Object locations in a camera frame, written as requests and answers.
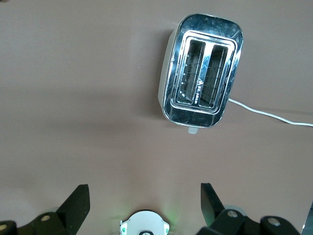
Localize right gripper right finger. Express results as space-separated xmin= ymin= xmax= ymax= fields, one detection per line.
xmin=200 ymin=182 xmax=300 ymax=235

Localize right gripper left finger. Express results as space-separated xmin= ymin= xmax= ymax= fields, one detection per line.
xmin=0 ymin=184 xmax=90 ymax=235

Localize white toaster power cable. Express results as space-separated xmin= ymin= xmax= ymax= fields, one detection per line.
xmin=227 ymin=97 xmax=313 ymax=127

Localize chrome and beige toaster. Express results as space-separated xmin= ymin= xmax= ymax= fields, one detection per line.
xmin=157 ymin=13 xmax=244 ymax=135

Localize table cover cloth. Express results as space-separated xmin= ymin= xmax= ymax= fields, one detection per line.
xmin=0 ymin=0 xmax=313 ymax=235

